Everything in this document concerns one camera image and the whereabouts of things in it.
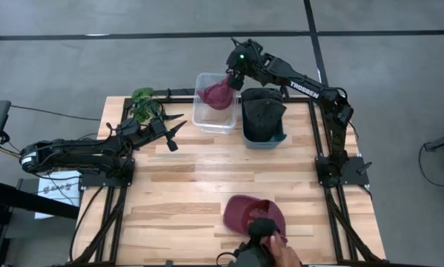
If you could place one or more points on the clear plastic bin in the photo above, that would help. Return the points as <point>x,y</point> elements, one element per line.
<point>214,120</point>

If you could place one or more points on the black aluminium table frame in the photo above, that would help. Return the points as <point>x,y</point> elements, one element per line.
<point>181,99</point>

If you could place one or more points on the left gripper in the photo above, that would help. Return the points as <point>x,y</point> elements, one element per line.
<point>156,128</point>

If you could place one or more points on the red baseball cap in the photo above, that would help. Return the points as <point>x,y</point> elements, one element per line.
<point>218,97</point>
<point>236,215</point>

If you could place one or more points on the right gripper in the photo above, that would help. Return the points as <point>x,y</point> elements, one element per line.
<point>236,79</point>

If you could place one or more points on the person's hand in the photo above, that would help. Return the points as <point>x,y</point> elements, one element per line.
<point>284,254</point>

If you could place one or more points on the black beam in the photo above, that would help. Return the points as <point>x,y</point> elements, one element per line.
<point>29,198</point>

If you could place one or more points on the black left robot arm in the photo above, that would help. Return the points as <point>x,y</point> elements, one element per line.
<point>77,155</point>

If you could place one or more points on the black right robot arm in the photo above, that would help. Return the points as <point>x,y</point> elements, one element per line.
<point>307,89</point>

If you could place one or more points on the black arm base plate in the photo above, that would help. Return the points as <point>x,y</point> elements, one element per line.
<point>106,181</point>
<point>355,174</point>

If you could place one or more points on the green artificial plant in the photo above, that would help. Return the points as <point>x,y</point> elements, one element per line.
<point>142,96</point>

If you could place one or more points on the black baseball cap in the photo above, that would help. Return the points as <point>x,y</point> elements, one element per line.
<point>260,94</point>
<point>262,122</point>

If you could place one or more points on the white printed paper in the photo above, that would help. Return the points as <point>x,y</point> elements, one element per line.
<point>69,193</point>

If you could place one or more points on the grey-blue plastic bin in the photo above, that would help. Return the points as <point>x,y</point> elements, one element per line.
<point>266,144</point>

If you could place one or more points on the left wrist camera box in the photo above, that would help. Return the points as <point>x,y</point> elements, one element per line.
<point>128,127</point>

